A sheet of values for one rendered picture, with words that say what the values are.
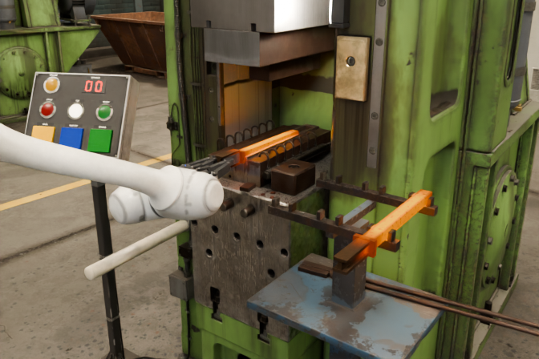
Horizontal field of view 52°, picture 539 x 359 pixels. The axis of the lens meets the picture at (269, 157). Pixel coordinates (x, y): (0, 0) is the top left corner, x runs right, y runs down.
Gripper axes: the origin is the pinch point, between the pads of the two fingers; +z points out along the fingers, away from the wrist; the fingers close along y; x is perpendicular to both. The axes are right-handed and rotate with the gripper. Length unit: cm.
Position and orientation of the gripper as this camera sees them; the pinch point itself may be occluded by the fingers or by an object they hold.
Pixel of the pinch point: (228, 159)
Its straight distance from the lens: 160.8
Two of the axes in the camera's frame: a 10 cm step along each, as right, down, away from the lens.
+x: -0.1, -9.4, -3.4
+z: 5.8, -2.8, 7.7
